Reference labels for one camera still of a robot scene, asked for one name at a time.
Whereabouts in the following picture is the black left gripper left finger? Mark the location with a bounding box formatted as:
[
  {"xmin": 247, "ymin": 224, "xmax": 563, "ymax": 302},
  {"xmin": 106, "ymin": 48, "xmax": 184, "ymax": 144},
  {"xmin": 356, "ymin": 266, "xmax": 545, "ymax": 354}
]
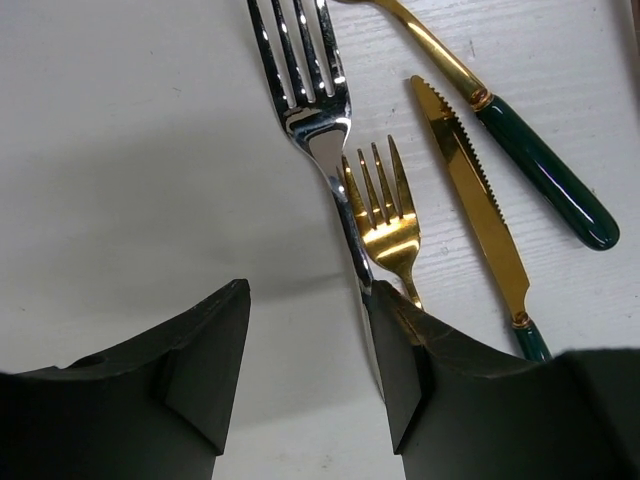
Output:
[{"xmin": 1, "ymin": 279, "xmax": 250, "ymax": 479}]

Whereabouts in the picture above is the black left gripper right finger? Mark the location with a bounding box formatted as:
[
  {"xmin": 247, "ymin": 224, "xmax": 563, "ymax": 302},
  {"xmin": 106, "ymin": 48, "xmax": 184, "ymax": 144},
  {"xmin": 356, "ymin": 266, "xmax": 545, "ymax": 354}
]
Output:
[{"xmin": 369, "ymin": 281, "xmax": 639, "ymax": 479}]

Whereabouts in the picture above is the gold fork green handle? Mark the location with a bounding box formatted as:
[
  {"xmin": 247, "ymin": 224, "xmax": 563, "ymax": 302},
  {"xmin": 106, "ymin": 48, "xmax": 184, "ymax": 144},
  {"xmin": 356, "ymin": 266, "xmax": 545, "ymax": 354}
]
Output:
[
  {"xmin": 342, "ymin": 135, "xmax": 424, "ymax": 309},
  {"xmin": 333, "ymin": 0, "xmax": 621, "ymax": 251}
]

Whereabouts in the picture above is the silver fork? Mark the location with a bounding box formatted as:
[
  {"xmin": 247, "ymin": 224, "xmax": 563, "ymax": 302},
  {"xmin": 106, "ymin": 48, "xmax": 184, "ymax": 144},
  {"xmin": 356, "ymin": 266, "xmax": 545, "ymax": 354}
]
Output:
[{"xmin": 247, "ymin": 1, "xmax": 383, "ymax": 390}]

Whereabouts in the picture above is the gold knife green handle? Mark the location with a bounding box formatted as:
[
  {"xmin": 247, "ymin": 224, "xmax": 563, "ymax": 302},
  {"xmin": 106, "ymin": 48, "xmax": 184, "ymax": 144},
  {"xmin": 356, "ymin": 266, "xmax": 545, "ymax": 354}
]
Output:
[{"xmin": 410, "ymin": 75, "xmax": 552, "ymax": 362}]

